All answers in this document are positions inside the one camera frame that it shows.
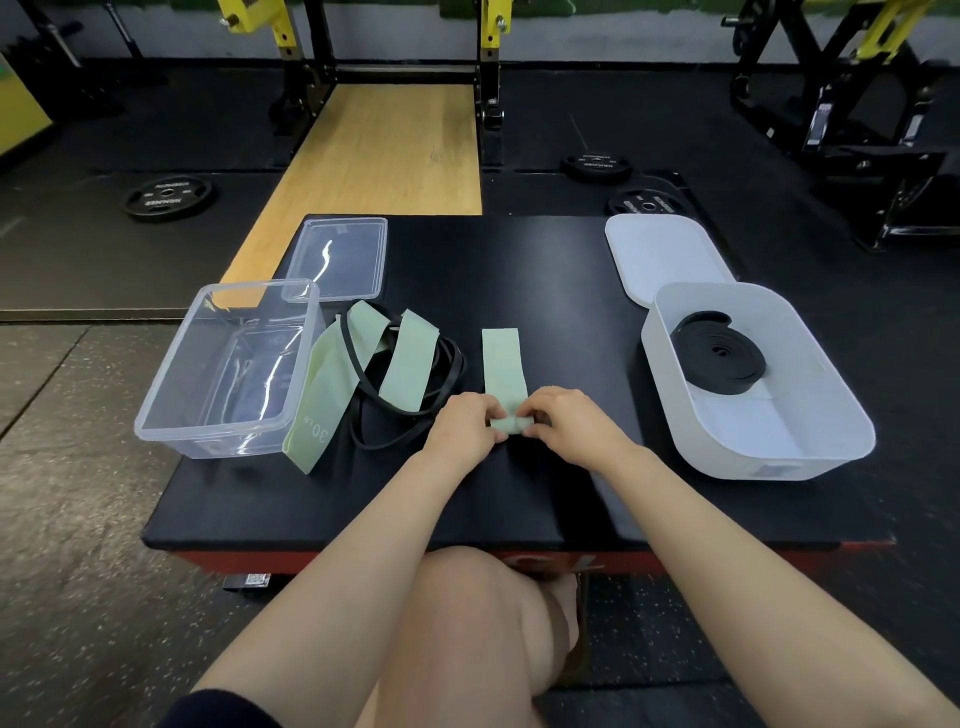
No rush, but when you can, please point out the person's left hand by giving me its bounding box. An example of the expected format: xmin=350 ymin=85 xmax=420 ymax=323
xmin=422 ymin=391 xmax=511 ymax=478

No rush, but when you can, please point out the person's right hand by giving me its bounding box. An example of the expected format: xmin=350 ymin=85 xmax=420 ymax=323
xmin=513 ymin=386 xmax=646 ymax=485

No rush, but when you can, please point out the thin black resistance band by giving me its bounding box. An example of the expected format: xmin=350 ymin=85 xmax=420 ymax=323
xmin=337 ymin=299 xmax=468 ymax=453

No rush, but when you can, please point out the wide black resistance band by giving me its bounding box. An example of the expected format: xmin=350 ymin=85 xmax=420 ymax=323
xmin=669 ymin=310 xmax=768 ymax=397

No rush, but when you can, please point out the white plastic bin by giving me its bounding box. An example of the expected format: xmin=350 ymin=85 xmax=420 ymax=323
xmin=641 ymin=281 xmax=877 ymax=482

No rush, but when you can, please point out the clear plastic container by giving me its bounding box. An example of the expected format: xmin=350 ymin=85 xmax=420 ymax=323
xmin=134 ymin=278 xmax=325 ymax=460

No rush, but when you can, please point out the person's left forearm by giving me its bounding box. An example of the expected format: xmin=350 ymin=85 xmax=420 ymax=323
xmin=191 ymin=449 xmax=470 ymax=728

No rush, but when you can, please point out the person's right forearm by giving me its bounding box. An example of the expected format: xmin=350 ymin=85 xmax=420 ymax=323
xmin=607 ymin=448 xmax=960 ymax=728

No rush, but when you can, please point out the person's left leg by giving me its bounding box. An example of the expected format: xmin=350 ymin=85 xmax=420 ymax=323
xmin=356 ymin=545 xmax=583 ymax=728

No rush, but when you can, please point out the black plyo platform red side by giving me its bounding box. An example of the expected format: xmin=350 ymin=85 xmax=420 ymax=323
xmin=142 ymin=213 xmax=898 ymax=579

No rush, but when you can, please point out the white plastic lid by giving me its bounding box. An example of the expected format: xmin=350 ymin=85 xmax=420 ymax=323
xmin=604 ymin=213 xmax=736 ymax=309

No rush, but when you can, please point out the clear plastic lid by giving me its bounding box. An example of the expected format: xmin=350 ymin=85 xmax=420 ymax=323
xmin=282 ymin=216 xmax=389 ymax=304

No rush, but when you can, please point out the brown sandal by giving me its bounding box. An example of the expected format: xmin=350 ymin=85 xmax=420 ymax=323
xmin=554 ymin=573 xmax=590 ymax=688

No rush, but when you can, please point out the black weight plate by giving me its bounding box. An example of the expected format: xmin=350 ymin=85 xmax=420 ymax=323
xmin=560 ymin=153 xmax=634 ymax=186
xmin=605 ymin=185 xmax=691 ymax=219
xmin=123 ymin=174 xmax=219 ymax=223

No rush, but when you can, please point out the wooden lifting platform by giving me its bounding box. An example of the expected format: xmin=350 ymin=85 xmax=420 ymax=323
xmin=221 ymin=83 xmax=484 ymax=309

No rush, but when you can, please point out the yellow black squat rack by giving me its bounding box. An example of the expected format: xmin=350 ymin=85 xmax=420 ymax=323
xmin=217 ymin=0 xmax=515 ymax=170

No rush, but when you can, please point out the dark navy shirt sleeve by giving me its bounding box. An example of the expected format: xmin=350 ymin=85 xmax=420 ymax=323
xmin=157 ymin=689 xmax=283 ymax=728

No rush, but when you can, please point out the yellow black exercise machine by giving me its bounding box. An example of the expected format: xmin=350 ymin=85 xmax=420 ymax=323
xmin=721 ymin=0 xmax=960 ymax=253

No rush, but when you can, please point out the black upright bar holder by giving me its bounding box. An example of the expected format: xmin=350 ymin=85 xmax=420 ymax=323
xmin=104 ymin=0 xmax=170 ymax=88

